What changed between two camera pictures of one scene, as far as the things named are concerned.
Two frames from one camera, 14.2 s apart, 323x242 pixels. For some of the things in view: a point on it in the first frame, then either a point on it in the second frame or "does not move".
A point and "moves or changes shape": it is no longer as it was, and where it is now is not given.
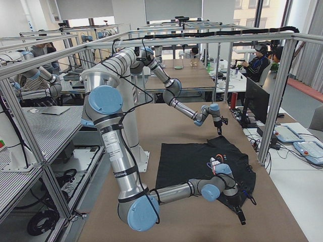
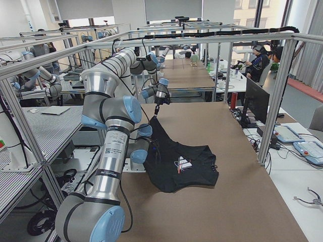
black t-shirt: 181,162 moves or changes shape
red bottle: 234,100 does not move
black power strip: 237,114 does not move
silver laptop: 54,110 does not move
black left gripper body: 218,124 -> 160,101
